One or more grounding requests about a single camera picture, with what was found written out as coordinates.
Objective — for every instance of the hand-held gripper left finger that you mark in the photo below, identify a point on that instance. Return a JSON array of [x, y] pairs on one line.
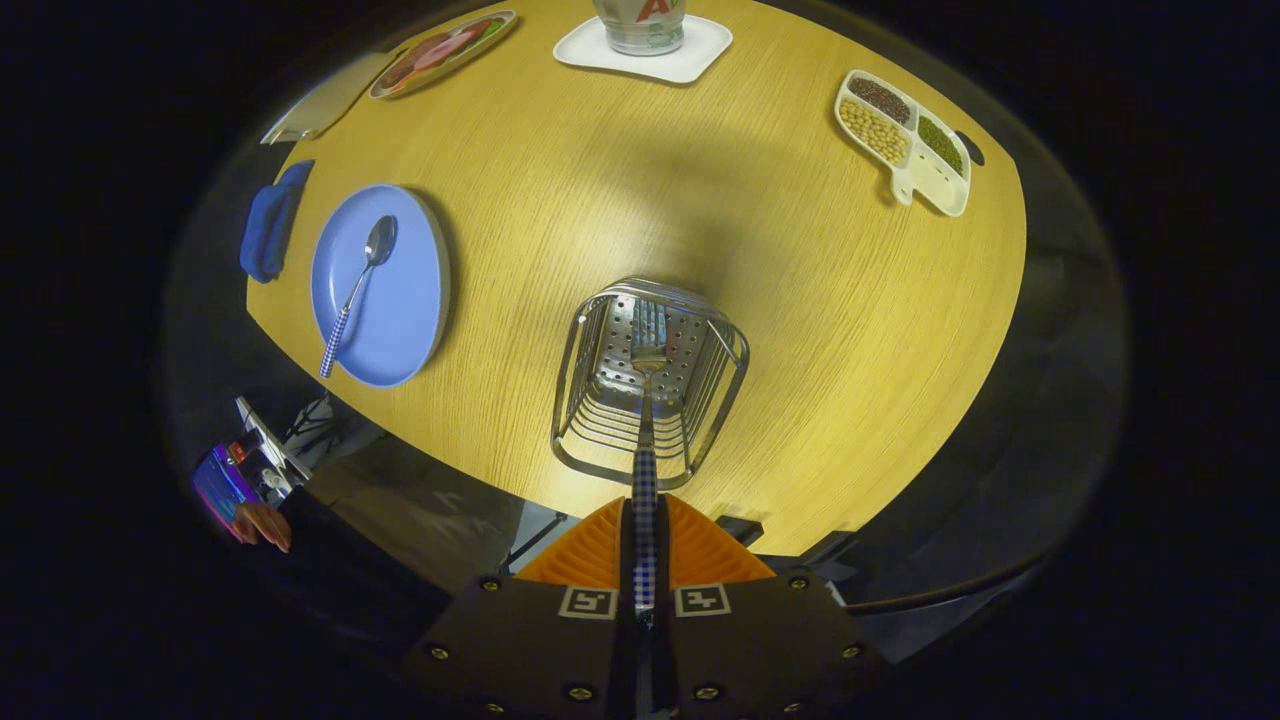
[[626, 560]]

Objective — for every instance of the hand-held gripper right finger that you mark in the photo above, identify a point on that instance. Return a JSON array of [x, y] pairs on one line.
[[664, 560]]

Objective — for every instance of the person's beige trouser leg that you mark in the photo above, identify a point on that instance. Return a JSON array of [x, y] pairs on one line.
[[420, 500]]

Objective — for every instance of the blue round plate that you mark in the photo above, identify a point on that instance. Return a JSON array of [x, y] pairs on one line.
[[400, 300]]

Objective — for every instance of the white flat object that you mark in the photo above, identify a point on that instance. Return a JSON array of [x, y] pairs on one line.
[[268, 440]]

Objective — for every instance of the white divided bean dish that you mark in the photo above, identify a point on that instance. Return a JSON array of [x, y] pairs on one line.
[[940, 180]]

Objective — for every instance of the blue folded cloth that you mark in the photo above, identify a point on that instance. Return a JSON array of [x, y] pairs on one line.
[[268, 225]]

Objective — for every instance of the white square tray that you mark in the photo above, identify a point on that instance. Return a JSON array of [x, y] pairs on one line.
[[700, 55]]

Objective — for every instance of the clear glass jar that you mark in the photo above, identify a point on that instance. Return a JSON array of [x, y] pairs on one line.
[[640, 30]]

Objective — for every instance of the plate of toy food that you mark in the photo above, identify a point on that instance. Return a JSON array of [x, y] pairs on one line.
[[440, 52]]

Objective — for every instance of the white toaster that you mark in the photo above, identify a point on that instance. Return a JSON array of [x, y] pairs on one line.
[[330, 100]]

